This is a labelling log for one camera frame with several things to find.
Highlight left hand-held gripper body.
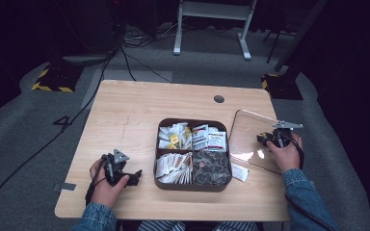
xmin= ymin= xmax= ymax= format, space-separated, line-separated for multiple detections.
xmin=100 ymin=148 xmax=131 ymax=187

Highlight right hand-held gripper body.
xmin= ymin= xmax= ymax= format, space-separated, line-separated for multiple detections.
xmin=267 ymin=119 xmax=304 ymax=149

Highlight clear box lid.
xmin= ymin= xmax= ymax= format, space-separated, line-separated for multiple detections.
xmin=227 ymin=108 xmax=285 ymax=176

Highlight pile of white stick packets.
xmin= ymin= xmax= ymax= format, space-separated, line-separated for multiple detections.
xmin=155 ymin=151 xmax=195 ymax=185

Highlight single white sachet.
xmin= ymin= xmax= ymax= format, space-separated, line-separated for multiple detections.
xmin=230 ymin=162 xmax=251 ymax=184

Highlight brown divided box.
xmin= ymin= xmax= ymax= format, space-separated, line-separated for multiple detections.
xmin=152 ymin=117 xmax=233 ymax=193

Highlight person's right hand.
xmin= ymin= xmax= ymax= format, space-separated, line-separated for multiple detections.
xmin=266 ymin=132 xmax=304 ymax=174

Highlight person's left hand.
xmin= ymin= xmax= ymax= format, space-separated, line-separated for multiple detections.
xmin=89 ymin=159 xmax=131 ymax=209

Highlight yellow black striped base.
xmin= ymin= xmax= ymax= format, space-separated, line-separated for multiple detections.
xmin=31 ymin=65 xmax=79 ymax=94
xmin=260 ymin=72 xmax=304 ymax=101

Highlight pile of white yellow packets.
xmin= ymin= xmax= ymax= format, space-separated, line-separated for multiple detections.
xmin=157 ymin=121 xmax=194 ymax=151

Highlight person's striped trouser legs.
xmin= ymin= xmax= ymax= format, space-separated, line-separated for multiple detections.
xmin=136 ymin=219 xmax=264 ymax=231

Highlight pile of white red-print packets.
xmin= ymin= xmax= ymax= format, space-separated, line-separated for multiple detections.
xmin=192 ymin=123 xmax=228 ymax=153

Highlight grey tape strip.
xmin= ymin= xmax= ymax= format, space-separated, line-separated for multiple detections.
xmin=52 ymin=182 xmax=77 ymax=193

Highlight pile of dark packets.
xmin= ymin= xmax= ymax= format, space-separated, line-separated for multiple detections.
xmin=192 ymin=150 xmax=232 ymax=187

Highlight dark slanted pole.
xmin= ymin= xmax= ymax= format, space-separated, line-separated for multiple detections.
xmin=274 ymin=0 xmax=330 ymax=73

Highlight white power strip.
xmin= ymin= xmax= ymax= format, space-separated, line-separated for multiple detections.
xmin=123 ymin=30 xmax=157 ymax=46

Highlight white metal stand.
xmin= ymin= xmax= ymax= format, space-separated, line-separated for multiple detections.
xmin=172 ymin=0 xmax=258 ymax=62

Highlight right hand-held gripper cable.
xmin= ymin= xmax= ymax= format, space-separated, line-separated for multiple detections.
xmin=285 ymin=133 xmax=336 ymax=231

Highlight hand-held gripper cable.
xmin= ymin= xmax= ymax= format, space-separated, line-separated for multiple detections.
xmin=285 ymin=133 xmax=336 ymax=231
xmin=85 ymin=156 xmax=110 ymax=207

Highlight left hand-held gripper cable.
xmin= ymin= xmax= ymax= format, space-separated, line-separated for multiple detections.
xmin=85 ymin=156 xmax=110 ymax=207

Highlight long black floor cable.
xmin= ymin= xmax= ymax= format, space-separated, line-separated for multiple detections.
xmin=0 ymin=41 xmax=120 ymax=224

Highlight thin black floor cable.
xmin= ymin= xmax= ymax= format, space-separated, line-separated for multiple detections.
xmin=119 ymin=47 xmax=173 ymax=84

